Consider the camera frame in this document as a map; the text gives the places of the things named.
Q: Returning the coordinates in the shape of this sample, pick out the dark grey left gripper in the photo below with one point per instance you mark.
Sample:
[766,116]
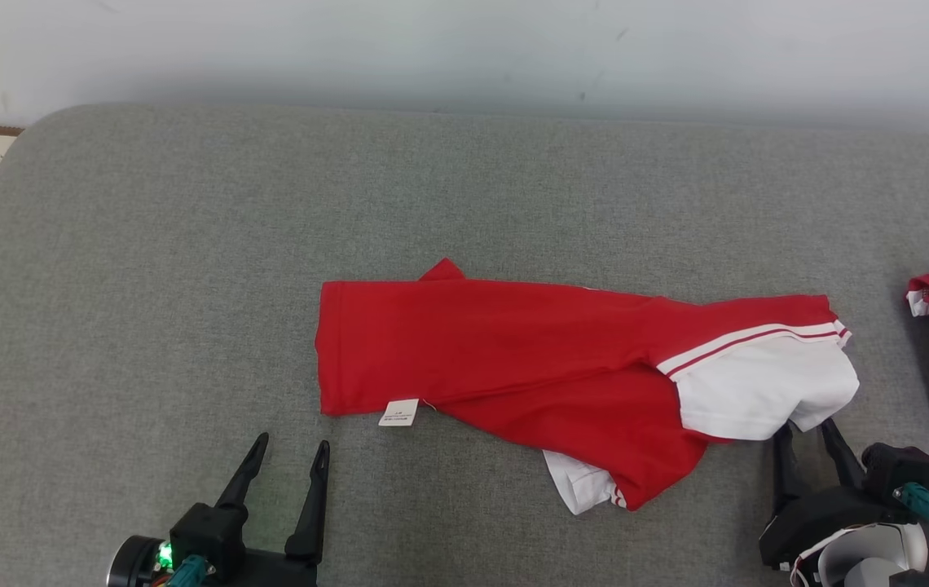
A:
[212,534]

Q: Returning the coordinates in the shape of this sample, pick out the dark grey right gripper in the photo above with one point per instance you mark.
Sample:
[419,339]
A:
[831,514]

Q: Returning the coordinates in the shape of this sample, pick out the red and white shirt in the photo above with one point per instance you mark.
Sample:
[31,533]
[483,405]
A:
[513,350]

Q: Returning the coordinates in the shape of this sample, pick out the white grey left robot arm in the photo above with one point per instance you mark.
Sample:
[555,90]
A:
[134,564]

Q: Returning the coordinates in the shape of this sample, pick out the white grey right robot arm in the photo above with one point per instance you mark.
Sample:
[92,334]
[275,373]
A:
[872,567]

